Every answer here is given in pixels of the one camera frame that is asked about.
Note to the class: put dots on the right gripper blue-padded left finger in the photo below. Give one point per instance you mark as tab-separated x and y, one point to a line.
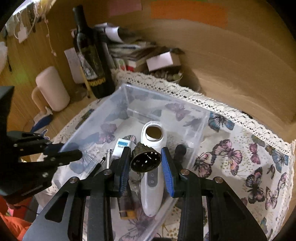
62	218

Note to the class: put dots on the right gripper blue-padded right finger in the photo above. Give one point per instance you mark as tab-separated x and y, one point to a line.
228	217

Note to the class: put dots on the brown rectangular lighter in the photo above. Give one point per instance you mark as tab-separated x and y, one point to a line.
126	207

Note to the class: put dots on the silver metal pen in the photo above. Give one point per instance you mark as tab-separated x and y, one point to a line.
108	158

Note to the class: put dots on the small white blue box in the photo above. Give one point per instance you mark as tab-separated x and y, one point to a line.
121	143

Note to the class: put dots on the black shiny bell cup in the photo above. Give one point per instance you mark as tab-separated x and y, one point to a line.
144	158

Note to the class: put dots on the white handheld massager device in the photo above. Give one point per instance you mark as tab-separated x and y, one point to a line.
152	184

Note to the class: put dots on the pink cylindrical mug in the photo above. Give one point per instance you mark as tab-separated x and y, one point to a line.
50	91

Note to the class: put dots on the butterfly print lace tablecloth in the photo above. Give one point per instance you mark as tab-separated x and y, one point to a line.
220	141

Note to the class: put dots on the white note paper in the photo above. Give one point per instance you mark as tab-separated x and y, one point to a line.
74	64

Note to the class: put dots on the dark wine bottle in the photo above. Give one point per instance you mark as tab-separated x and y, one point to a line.
92	56

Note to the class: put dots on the stack of books and papers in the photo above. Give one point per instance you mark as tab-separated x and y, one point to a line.
127	50

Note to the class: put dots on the small white cardboard box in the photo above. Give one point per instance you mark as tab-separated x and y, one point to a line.
164	60

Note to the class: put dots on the pink sticky note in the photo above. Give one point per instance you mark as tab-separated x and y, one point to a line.
122	7

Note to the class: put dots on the orange sticky note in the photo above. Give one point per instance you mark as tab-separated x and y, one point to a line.
199	11

